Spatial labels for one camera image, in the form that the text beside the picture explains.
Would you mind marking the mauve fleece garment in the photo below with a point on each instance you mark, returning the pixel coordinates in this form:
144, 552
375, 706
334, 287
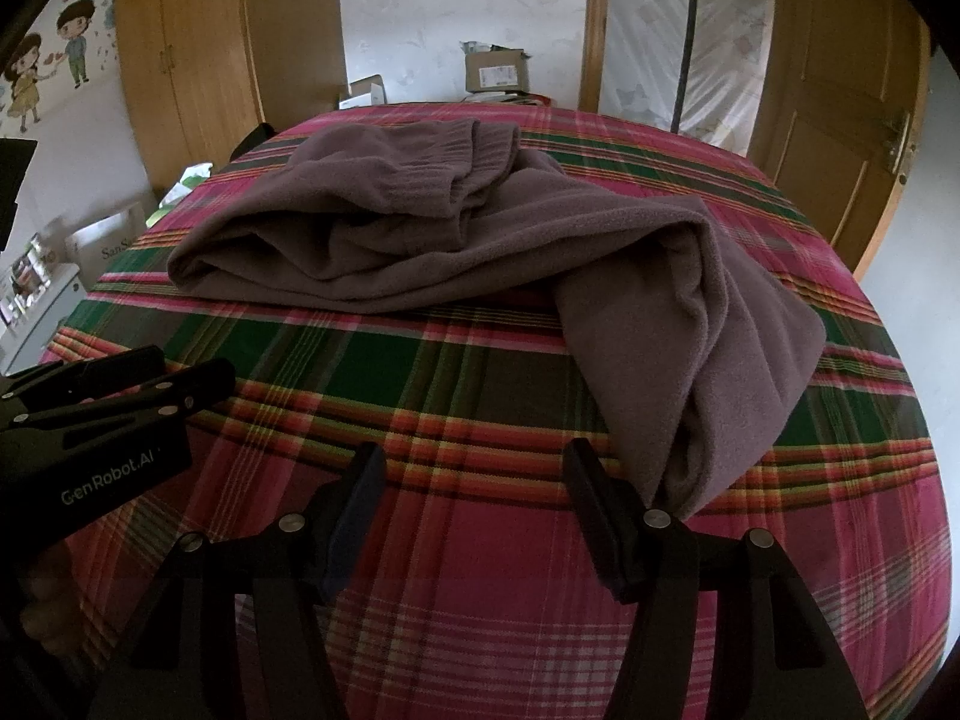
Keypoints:
450, 240

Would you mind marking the white drawer cabinet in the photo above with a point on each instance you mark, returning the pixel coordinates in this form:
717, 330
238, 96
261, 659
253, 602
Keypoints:
37, 330

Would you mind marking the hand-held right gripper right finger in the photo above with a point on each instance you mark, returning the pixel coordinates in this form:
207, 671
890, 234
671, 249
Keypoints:
592, 510

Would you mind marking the small white box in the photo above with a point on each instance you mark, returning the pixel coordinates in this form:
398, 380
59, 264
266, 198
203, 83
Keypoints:
364, 94

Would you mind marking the plaid bed blanket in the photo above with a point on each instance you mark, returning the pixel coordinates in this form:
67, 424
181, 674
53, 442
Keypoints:
450, 405

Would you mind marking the black screen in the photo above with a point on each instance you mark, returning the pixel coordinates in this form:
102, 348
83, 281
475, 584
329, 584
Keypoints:
15, 187

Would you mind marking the wooden door frame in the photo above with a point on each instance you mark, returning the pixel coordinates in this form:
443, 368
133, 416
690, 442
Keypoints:
592, 22

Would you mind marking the photo frames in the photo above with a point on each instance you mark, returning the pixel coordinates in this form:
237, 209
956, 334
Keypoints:
22, 277

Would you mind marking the wooden wardrobe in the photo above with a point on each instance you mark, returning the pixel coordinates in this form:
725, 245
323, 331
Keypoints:
210, 52

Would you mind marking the plastic-wrapped mattress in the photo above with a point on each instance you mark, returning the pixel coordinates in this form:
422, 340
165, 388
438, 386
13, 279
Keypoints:
675, 30

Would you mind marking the black bag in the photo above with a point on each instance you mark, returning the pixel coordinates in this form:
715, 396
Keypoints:
251, 141

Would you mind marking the cartoon children wall sticker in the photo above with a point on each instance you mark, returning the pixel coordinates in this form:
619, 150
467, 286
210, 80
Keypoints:
71, 37

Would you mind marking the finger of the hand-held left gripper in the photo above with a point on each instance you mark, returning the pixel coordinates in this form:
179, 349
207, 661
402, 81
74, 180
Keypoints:
172, 394
90, 371

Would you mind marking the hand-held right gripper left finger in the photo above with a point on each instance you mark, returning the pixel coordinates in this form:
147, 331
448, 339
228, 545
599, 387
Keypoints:
352, 525

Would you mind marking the green tissue pack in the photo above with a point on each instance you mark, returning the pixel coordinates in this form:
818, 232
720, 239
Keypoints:
184, 191

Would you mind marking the person's left hand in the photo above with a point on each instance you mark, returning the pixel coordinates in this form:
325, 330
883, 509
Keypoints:
52, 607

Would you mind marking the brown cardboard box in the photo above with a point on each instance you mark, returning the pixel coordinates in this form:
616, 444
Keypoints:
493, 71

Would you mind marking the wooden door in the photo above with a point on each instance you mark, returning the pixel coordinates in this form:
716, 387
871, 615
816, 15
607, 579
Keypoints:
840, 90

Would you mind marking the white paper bag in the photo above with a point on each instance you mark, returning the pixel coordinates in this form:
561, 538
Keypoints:
105, 240

